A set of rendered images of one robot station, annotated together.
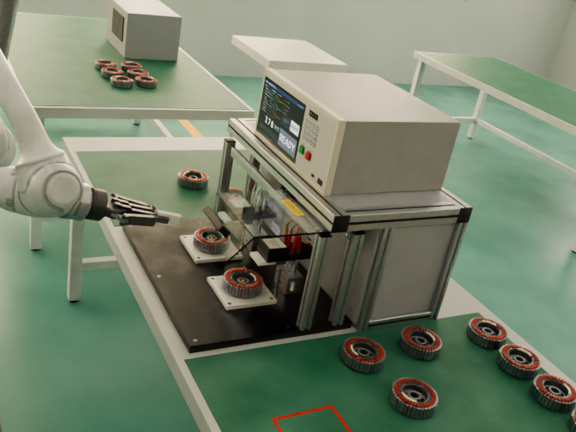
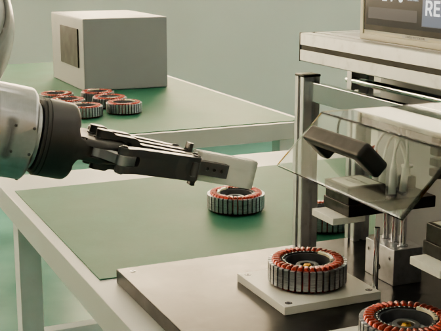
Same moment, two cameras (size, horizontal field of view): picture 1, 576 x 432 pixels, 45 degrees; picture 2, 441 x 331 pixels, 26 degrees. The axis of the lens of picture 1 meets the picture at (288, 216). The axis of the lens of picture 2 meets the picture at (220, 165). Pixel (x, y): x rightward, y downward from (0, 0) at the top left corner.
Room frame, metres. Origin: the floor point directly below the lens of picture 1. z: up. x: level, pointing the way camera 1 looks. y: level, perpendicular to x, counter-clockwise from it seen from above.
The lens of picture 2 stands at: (0.55, 0.17, 1.24)
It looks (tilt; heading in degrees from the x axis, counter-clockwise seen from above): 13 degrees down; 7
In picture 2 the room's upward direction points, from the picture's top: straight up
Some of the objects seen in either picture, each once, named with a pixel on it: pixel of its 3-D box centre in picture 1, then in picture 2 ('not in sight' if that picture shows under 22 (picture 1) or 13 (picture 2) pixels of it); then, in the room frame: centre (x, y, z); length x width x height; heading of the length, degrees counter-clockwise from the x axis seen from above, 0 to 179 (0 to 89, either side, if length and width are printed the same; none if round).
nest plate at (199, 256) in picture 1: (210, 247); (306, 286); (1.85, 0.21, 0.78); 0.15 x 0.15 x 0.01; 31
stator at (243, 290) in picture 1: (243, 282); (405, 329); (1.64, 0.09, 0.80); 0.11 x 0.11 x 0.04
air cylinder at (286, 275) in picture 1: (288, 279); not in sight; (1.72, -0.04, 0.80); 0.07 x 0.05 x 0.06; 31
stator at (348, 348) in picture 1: (363, 354); not in sight; (1.46, -0.26, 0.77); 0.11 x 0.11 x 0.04
